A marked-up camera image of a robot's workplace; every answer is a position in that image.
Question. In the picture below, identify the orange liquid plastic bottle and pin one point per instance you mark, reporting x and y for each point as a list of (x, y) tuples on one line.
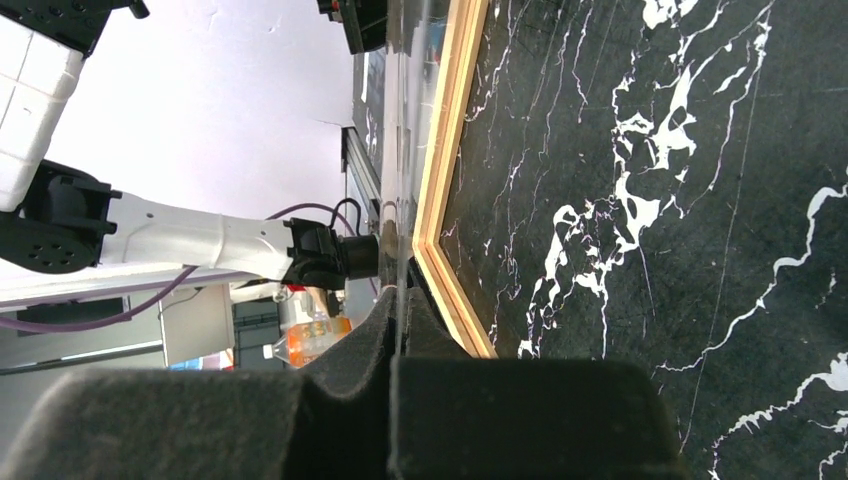
[(304, 342)]

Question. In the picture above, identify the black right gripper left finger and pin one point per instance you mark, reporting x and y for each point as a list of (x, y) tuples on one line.
[(327, 420)]

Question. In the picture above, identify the clear plastic cover sheet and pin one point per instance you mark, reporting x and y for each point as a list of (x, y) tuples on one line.
[(415, 34)]

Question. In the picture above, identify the light wooden picture frame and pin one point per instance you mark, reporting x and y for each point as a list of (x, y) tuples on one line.
[(463, 36)]

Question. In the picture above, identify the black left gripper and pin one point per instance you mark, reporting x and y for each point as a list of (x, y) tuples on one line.
[(364, 22)]

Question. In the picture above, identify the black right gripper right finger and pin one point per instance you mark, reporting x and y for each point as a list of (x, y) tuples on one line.
[(453, 416)]

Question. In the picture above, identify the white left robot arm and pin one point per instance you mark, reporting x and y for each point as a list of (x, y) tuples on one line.
[(59, 220)]

